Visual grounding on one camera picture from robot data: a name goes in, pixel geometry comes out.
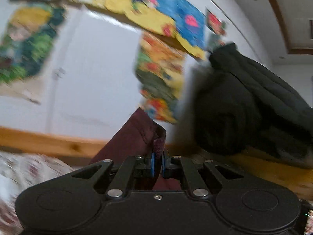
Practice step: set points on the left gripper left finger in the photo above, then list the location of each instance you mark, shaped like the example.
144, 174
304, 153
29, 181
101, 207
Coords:
135, 173

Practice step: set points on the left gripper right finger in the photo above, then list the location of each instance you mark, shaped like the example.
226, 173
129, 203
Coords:
184, 170

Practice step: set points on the maroon small garment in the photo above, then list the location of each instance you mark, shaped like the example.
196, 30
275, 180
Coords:
140, 135

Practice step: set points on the black jacket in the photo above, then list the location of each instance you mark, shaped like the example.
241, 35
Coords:
238, 105

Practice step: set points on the orange green cartoon poster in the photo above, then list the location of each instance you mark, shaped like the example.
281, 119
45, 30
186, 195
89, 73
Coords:
160, 70

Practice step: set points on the white floral bedspread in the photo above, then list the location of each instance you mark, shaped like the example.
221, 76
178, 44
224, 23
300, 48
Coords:
19, 172

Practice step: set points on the small red poster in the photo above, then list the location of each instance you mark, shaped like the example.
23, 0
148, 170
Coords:
215, 25

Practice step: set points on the blue yellow cartoon poster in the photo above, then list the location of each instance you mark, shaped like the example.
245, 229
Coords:
177, 19

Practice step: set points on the green yellow cartoon poster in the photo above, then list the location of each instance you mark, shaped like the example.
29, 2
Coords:
26, 45

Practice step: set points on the wooden bed frame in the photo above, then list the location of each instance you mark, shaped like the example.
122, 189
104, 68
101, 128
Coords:
296, 179

